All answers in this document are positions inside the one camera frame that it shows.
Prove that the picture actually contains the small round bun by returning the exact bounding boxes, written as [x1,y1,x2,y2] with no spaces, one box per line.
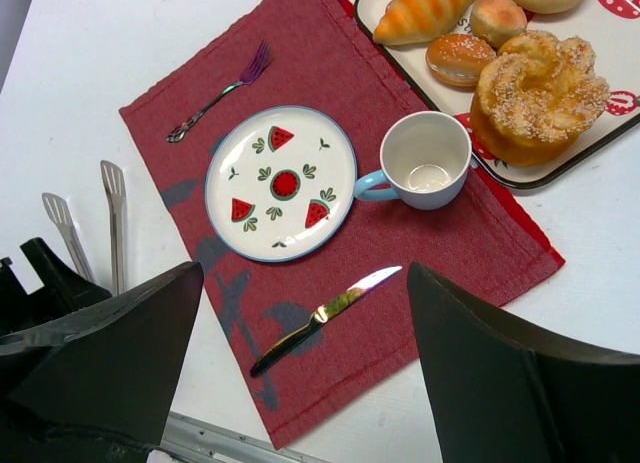
[470,0,528,49]

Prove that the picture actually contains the metal serving tongs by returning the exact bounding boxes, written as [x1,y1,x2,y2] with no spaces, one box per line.
[41,160,126,295]

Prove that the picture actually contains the iridescent table knife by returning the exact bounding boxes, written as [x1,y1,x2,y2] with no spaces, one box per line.
[249,265,402,378]

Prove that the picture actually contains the red cloth placemat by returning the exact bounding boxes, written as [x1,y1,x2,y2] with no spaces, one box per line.
[118,0,566,450]

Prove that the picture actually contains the croissant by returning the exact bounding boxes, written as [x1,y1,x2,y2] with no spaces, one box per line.
[373,0,475,47]

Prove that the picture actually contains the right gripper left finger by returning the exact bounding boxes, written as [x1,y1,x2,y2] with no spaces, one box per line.
[1,262,204,446]

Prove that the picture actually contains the light blue mug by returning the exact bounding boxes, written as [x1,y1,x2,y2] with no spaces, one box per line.
[354,111,472,210]

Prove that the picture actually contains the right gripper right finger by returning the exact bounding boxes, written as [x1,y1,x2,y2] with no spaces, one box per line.
[407,262,639,462]

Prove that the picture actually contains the iridescent fork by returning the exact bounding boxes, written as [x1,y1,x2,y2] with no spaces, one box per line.
[166,40,270,144]

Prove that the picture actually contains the watermelon pattern plate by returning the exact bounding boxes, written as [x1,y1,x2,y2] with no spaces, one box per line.
[204,106,357,263]

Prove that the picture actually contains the sugared cream bun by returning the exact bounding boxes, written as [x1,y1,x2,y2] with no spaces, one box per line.
[425,33,497,88]

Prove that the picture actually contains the strawberry pattern tray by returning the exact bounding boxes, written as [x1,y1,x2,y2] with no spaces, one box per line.
[355,0,639,189]

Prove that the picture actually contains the large sesame flower bread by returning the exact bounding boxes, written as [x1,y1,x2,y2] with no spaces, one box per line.
[470,30,610,167]

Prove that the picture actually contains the aluminium table rail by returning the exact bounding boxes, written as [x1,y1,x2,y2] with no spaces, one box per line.
[160,412,322,463]

